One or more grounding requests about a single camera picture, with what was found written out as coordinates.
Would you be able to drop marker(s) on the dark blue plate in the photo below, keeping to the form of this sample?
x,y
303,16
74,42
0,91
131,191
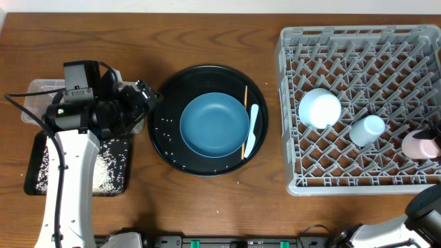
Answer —
x,y
211,125

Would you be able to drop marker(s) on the light blue cup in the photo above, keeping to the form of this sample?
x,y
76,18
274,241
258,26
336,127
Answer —
x,y
367,130

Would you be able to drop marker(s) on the wooden chopstick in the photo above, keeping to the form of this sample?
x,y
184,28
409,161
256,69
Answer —
x,y
245,126

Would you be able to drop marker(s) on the light blue plastic knife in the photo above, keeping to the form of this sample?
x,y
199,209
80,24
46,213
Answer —
x,y
251,139

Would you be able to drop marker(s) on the black rectangular tray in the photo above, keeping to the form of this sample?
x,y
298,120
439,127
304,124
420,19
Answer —
x,y
117,162

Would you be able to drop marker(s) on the grey dishwasher rack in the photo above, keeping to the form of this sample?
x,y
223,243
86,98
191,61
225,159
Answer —
x,y
391,71

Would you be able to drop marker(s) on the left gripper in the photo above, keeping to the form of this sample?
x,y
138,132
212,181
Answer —
x,y
142,107

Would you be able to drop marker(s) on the pink cup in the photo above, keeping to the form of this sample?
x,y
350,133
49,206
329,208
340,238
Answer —
x,y
420,149

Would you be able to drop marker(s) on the clear plastic bin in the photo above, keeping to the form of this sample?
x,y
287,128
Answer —
x,y
38,104

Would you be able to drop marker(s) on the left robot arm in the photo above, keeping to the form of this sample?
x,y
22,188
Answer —
x,y
91,107

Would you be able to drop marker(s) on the round black serving tray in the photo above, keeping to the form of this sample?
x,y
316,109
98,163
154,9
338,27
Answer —
x,y
178,91

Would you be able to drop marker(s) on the black mounting rail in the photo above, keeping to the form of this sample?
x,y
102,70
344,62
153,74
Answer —
x,y
133,239

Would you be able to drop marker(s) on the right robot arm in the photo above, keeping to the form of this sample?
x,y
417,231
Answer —
x,y
418,227

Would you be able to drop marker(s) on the cooked white rice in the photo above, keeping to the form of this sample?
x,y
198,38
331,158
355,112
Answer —
x,y
107,168

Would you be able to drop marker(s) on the light blue bowl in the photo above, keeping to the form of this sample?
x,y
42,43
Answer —
x,y
319,108

